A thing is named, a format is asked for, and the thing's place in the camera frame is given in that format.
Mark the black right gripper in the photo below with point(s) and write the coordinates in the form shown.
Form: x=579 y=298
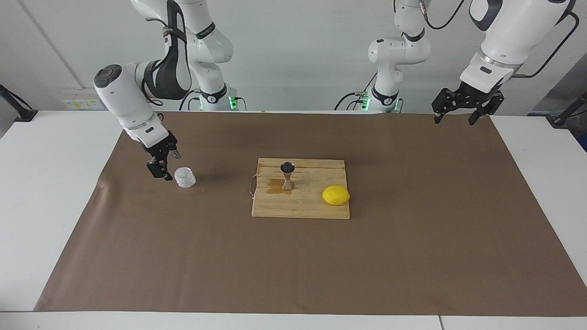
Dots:
x=160 y=146

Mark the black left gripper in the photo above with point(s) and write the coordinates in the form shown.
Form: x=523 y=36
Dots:
x=474 y=95

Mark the clear glass cup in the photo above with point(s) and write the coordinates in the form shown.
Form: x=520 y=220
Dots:
x=185 y=178

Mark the steel jigger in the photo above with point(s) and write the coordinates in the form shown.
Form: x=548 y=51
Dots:
x=287 y=168

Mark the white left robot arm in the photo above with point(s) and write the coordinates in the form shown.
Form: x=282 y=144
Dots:
x=509 y=32

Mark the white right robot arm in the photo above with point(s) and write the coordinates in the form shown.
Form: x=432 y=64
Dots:
x=124 y=101

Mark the black clamp stand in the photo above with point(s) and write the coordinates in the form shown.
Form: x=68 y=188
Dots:
x=566 y=114
x=20 y=112

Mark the wooden cutting board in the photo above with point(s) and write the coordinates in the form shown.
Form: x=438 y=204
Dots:
x=298 y=206

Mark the yellow lemon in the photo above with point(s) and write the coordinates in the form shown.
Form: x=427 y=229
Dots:
x=335 y=195

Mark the brown table mat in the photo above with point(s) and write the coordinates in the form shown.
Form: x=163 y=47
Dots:
x=293 y=261

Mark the white wall socket box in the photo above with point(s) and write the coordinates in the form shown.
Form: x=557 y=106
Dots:
x=82 y=98

